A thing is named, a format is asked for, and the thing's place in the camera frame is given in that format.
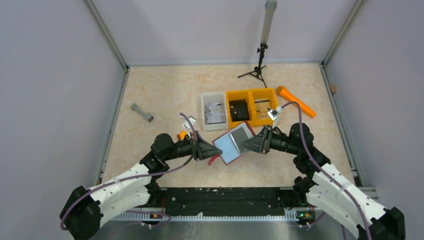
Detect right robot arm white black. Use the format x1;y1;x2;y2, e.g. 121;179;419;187
241;123;406;240

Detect yellow bin with black part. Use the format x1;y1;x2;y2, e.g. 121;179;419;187
225;89;254;128

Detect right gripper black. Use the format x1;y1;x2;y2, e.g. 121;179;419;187
240;124;300;155

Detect black part in bin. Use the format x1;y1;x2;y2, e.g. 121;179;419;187
229;99;250;122

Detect yellow bin with clear bag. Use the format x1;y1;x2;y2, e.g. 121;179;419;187
251;88;279;127

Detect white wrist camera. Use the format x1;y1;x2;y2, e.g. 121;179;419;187
267;106;283;129
182;115;197;134

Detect small packets in clear bin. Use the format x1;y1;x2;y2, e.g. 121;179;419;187
204;102;226;125

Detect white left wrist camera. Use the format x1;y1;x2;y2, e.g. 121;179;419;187
182;115;197;134

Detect small tan wall knob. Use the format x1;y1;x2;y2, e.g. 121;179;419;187
329;84;337;94

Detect black tripod with grey pole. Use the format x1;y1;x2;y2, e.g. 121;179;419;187
237;0;278;88

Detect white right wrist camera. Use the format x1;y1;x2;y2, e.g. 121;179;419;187
267;106;283;129

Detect clear plastic bin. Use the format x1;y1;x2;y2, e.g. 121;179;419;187
200;92;229;131

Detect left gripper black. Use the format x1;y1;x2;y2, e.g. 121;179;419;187
163;130;222;161

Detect orange toy microphone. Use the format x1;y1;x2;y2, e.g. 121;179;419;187
276;85;317;118

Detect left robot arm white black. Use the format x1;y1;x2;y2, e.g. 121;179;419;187
59;131;222;240

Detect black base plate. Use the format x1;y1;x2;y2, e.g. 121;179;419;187
144;187;319;219

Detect red leather card holder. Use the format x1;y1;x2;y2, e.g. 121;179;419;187
208;121;256;166

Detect grey dumbbell shaped part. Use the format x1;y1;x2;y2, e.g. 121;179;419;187
130;103;154;123

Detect yellow toy brick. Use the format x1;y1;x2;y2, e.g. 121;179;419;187
177;131;190;141

